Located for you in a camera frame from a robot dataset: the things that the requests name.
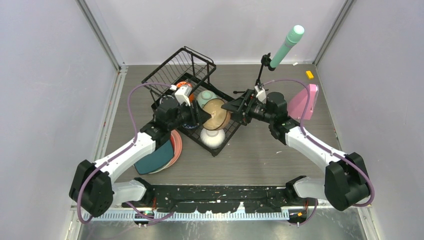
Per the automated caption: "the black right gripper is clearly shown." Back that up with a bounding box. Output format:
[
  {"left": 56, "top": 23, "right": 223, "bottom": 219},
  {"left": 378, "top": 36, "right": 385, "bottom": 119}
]
[{"left": 221, "top": 89, "right": 274, "bottom": 127}]

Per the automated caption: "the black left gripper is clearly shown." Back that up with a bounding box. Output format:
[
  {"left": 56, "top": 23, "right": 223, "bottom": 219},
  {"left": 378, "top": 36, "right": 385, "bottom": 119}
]
[{"left": 168, "top": 99, "right": 211, "bottom": 132}]

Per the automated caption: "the brown striped bowl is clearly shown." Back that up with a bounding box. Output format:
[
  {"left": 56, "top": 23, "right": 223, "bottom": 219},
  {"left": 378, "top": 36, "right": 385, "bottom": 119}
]
[{"left": 202, "top": 98, "right": 231, "bottom": 131}]

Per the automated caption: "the light green bowl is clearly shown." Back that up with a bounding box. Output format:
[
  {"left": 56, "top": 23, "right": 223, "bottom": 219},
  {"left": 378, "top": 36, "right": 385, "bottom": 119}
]
[{"left": 196, "top": 90, "right": 218, "bottom": 108}]

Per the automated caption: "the orange mug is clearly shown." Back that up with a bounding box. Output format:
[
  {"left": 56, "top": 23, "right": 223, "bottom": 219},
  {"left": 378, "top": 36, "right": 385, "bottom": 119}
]
[{"left": 174, "top": 81, "right": 195, "bottom": 104}]

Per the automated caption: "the white blue-rimmed bowl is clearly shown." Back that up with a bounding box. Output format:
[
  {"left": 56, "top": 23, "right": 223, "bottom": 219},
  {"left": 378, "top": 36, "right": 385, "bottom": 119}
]
[{"left": 200, "top": 128, "right": 226, "bottom": 149}]

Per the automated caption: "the red patterned bowl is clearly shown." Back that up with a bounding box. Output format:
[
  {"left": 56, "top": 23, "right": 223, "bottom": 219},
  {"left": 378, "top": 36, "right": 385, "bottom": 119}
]
[{"left": 182, "top": 124, "right": 199, "bottom": 130}]

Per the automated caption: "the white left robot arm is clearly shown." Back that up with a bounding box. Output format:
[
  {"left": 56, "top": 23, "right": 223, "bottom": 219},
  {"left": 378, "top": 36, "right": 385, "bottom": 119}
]
[{"left": 69, "top": 98, "right": 211, "bottom": 218}]

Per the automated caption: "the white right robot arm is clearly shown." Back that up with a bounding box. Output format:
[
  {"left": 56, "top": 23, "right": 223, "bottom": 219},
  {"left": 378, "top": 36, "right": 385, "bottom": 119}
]
[{"left": 222, "top": 89, "right": 374, "bottom": 211}]

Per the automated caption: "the pink round plate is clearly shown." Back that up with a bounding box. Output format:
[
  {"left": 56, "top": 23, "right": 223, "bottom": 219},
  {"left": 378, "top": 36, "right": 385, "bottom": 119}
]
[{"left": 160, "top": 130, "right": 183, "bottom": 171}]

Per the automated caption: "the black mini tripod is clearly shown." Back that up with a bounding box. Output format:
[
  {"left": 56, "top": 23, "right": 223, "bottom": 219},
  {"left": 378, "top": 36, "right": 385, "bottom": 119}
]
[{"left": 254, "top": 52, "right": 275, "bottom": 97}]

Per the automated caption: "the teal square plate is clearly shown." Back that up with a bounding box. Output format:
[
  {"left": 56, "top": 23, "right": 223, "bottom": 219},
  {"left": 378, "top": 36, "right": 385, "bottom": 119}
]
[{"left": 133, "top": 140, "right": 174, "bottom": 175}]

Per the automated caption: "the pink wedge object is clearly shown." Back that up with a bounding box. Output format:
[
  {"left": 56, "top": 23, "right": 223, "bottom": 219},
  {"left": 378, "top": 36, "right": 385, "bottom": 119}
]
[{"left": 287, "top": 84, "right": 320, "bottom": 120}]

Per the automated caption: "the yellow small block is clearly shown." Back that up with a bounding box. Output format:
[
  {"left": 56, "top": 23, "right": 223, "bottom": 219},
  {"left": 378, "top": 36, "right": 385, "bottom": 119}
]
[{"left": 305, "top": 70, "right": 314, "bottom": 80}]

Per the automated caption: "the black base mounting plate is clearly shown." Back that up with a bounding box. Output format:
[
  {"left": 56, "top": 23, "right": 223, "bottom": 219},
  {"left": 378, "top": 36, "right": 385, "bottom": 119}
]
[{"left": 131, "top": 185, "right": 300, "bottom": 214}]

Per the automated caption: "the mint green microphone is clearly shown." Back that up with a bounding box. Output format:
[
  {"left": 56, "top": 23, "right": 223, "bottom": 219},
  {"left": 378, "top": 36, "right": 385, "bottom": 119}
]
[{"left": 269, "top": 25, "right": 305, "bottom": 69}]

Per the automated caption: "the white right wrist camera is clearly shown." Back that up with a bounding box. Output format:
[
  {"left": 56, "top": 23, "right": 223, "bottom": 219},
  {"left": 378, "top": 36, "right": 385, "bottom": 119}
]
[{"left": 254, "top": 84, "right": 267, "bottom": 104}]

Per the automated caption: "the black wire dish rack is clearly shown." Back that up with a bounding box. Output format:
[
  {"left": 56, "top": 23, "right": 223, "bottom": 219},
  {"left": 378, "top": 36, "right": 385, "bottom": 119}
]
[{"left": 142, "top": 46, "right": 241, "bottom": 157}]

